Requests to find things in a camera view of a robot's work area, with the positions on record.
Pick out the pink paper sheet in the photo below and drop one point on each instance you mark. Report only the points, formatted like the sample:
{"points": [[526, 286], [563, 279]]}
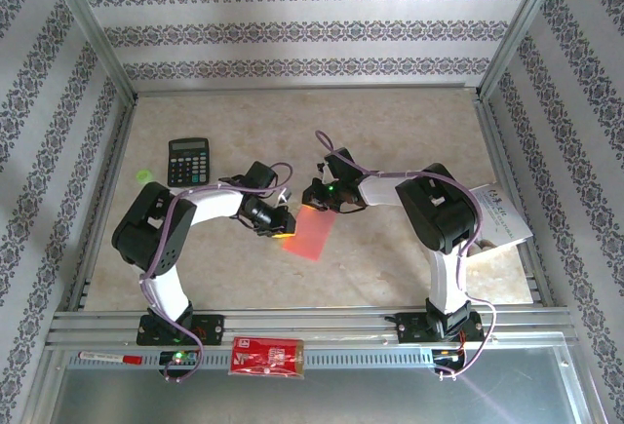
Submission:
{"points": [[309, 234]]}

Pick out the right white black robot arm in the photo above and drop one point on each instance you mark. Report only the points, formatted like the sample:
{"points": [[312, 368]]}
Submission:
{"points": [[439, 214]]}

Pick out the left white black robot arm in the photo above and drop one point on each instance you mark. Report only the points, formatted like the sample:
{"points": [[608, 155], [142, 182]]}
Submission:
{"points": [[214, 207]]}

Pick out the black desk calculator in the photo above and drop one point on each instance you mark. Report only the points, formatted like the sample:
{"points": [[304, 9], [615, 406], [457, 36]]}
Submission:
{"points": [[189, 161]]}

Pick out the red snack packet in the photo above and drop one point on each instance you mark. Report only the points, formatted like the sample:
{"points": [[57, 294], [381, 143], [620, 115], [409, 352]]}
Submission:
{"points": [[265, 357]]}

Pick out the small controller board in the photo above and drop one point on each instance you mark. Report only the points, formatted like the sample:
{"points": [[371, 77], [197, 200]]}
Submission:
{"points": [[446, 354], [178, 357]]}

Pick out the white printed booklet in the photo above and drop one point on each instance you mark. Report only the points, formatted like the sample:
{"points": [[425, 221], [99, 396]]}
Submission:
{"points": [[502, 219]]}

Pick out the red white marker pen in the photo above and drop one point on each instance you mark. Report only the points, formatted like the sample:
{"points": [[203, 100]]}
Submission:
{"points": [[109, 358]]}

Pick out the long aluminium base rail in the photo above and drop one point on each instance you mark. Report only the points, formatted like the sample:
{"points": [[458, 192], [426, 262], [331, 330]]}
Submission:
{"points": [[312, 321]]}

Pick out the aluminium rail below patterned wall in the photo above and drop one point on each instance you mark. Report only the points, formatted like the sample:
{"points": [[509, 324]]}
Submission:
{"points": [[302, 88]]}

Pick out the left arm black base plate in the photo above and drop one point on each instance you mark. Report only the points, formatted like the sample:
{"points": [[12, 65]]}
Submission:
{"points": [[209, 329]]}

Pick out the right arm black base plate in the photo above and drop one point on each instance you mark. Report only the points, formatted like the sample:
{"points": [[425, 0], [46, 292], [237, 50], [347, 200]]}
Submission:
{"points": [[409, 327]]}

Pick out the aluminium side rail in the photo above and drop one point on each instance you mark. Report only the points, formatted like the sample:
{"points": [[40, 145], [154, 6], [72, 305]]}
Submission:
{"points": [[512, 161], [107, 200]]}

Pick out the aluminium frame post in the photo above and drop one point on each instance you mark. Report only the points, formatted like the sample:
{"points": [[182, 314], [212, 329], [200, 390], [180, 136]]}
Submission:
{"points": [[521, 24], [88, 24]]}

